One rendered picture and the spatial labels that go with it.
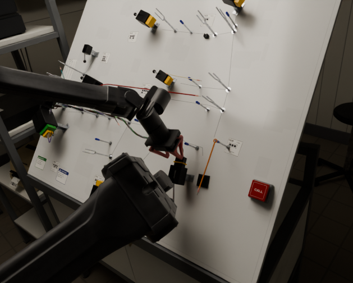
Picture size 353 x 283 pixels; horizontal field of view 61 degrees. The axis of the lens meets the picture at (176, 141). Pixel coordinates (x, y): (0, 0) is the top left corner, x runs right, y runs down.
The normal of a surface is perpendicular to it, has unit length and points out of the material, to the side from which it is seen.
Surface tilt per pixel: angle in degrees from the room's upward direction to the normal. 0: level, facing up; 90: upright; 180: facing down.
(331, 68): 90
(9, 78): 51
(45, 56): 90
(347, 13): 90
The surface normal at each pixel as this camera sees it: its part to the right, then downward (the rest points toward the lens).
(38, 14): 0.73, 0.29
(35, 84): 0.45, -0.32
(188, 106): -0.51, -0.21
